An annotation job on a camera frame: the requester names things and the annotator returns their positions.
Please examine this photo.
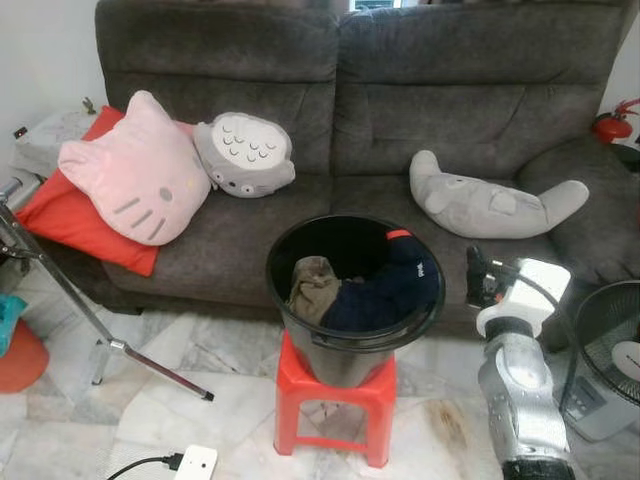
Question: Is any pink cat face pillow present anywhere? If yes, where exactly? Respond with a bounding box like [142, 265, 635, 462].
[57, 90, 213, 247]

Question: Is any black bucket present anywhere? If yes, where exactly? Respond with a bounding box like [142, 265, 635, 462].
[266, 213, 447, 389]

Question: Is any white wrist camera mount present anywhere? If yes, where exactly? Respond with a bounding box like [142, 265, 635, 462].
[476, 258, 572, 339]
[172, 445, 219, 480]

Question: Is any red plastic stool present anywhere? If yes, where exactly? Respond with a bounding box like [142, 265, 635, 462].
[274, 330, 398, 469]

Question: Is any black grey floor fan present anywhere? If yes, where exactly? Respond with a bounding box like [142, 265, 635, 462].
[558, 280, 640, 443]

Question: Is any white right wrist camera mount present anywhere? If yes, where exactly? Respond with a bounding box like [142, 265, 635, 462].
[476, 258, 572, 339]

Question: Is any olive cloth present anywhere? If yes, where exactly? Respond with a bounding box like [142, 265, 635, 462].
[288, 256, 343, 326]

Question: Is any navy shirt red striped collar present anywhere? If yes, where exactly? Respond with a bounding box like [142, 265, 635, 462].
[320, 228, 441, 333]

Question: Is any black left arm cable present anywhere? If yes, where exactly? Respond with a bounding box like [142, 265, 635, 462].
[105, 453, 184, 480]

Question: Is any grey speckled side table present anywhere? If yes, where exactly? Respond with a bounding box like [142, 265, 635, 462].
[10, 108, 101, 181]

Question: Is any red cushion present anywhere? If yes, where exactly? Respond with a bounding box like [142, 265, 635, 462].
[15, 105, 196, 278]

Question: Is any grey fabric sofa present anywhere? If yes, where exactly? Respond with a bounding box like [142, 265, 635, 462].
[93, 0, 640, 326]

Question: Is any grey long plush pillow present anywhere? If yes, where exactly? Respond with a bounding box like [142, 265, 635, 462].
[409, 150, 591, 241]

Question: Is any red fire extinguisher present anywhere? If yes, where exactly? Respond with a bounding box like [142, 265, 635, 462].
[590, 98, 640, 144]

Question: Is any grey round plush cushion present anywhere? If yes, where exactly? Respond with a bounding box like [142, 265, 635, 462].
[193, 112, 297, 199]

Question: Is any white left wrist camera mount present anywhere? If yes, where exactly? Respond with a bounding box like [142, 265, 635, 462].
[172, 445, 219, 480]

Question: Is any silver metal clothes rack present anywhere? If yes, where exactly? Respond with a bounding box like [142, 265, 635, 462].
[0, 170, 216, 403]

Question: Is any orange bin teal bag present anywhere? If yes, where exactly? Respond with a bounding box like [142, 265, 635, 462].
[0, 295, 51, 394]

